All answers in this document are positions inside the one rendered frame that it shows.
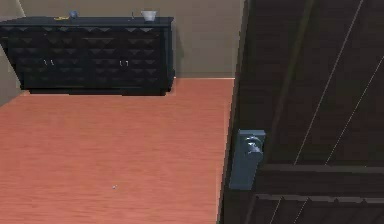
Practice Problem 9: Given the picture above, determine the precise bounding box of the white cup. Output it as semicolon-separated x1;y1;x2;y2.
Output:
140;10;158;23

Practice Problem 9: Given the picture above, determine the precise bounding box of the black studded sideboard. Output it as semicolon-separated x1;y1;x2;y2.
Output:
0;16;176;97

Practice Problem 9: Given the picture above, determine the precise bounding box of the blue-grey door handle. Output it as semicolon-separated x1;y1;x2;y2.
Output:
228;129;267;191

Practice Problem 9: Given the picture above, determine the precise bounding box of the dark brown room door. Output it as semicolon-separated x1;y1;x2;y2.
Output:
218;0;384;224

